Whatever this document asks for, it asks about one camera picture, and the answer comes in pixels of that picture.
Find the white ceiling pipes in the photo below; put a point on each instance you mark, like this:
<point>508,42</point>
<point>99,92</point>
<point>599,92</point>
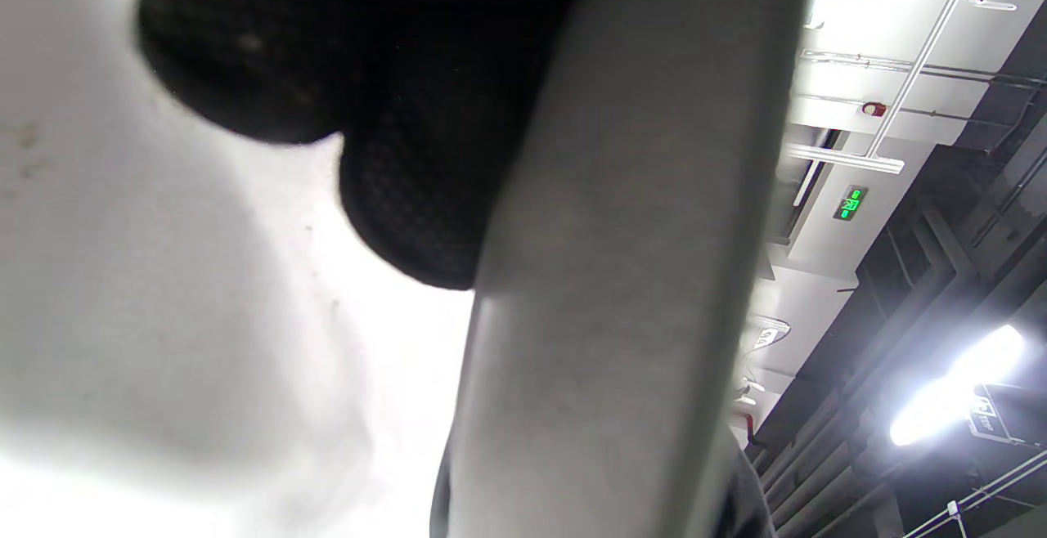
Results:
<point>953,509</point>

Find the black hanging sign box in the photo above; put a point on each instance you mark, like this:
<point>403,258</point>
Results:
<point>1006,419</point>

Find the green exit sign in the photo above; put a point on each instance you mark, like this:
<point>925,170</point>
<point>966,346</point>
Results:
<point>851,203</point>

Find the white ceiling conduit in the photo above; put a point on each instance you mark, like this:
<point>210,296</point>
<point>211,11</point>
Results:
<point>920,64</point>

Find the grey plate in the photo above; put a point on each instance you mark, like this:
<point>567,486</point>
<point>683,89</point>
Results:
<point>622,276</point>

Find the red fire alarm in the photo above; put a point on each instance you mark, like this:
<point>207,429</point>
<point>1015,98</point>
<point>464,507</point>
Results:
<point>873,109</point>

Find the dark ceiling ducts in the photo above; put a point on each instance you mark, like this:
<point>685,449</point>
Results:
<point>941,276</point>

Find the grey ceiling conduit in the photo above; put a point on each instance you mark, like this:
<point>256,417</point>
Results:
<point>859,61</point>

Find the person's left hand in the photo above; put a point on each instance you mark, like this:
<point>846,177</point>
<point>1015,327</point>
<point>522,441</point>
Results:
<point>327,31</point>

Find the white ceiling rail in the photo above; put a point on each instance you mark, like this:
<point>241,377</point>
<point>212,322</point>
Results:
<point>851,160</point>

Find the round white ceiling disc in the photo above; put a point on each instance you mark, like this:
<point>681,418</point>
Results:
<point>769,332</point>

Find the bright ceiling tube light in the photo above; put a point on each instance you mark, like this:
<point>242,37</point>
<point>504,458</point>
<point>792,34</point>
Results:
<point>949,391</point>

